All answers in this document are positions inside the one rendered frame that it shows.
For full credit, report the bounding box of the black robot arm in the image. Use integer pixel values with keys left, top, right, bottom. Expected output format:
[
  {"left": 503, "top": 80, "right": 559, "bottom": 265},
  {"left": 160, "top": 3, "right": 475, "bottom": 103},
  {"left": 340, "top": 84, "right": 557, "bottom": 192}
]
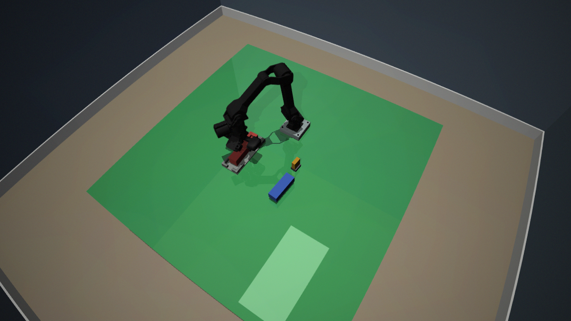
[{"left": 214, "top": 62, "right": 304, "bottom": 152}]

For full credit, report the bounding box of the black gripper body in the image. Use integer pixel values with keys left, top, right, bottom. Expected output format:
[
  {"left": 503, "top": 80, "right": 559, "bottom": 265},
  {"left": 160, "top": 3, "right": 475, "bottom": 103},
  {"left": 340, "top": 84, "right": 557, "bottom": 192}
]
[{"left": 225, "top": 125, "right": 261, "bottom": 151}]

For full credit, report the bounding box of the brown rectangular block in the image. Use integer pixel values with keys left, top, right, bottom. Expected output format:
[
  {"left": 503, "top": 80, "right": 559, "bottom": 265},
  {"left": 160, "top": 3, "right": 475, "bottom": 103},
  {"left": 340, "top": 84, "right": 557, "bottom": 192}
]
[{"left": 292, "top": 157, "right": 300, "bottom": 170}]

